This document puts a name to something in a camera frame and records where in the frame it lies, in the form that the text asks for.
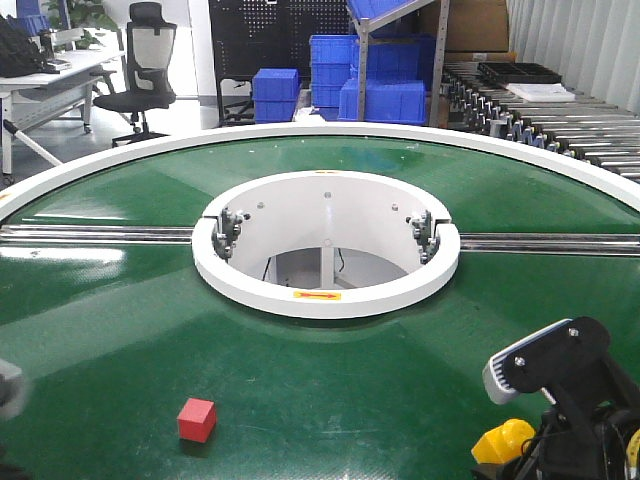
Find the red cube block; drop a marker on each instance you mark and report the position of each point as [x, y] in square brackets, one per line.
[196, 420]

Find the metal rail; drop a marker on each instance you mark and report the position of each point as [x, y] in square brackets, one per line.
[584, 244]
[96, 234]

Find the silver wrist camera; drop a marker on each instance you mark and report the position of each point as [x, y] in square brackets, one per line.
[498, 388]

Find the blue tilted shelf bin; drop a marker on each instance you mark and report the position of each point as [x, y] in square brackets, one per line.
[371, 9]

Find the white outer table rim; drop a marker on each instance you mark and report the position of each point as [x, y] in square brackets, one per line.
[486, 185]

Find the cardboard box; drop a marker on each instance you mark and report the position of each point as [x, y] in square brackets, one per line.
[478, 31]

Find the black backpack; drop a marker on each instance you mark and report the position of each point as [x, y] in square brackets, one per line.
[19, 55]

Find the tall blue crate stack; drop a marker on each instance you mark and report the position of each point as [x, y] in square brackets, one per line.
[330, 67]

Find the black mesh office chair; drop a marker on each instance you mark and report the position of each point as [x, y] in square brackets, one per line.
[150, 41]

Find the right metal rail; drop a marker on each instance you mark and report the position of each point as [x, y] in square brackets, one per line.
[584, 244]

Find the black plastic tray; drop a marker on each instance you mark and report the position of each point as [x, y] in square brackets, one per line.
[527, 73]

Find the yellow toy brick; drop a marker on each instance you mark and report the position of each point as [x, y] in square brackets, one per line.
[502, 443]

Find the white foam sheet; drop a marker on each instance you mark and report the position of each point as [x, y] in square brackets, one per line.
[540, 92]

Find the white office desk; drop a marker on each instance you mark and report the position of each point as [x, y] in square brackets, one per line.
[30, 101]

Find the large blue floor crate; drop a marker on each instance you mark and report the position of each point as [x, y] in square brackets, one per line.
[387, 101]

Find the small blue crate stack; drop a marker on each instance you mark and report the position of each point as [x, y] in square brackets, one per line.
[275, 93]

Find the roller conveyor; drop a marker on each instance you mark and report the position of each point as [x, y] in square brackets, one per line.
[586, 129]

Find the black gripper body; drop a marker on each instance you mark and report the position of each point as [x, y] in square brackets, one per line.
[605, 446]

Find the grey metal shelf rack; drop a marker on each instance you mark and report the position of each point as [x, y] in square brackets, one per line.
[365, 28]

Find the black pegboard panel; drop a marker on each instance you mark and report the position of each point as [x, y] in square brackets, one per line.
[250, 35]

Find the left metal rail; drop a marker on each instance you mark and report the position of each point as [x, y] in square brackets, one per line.
[96, 234]

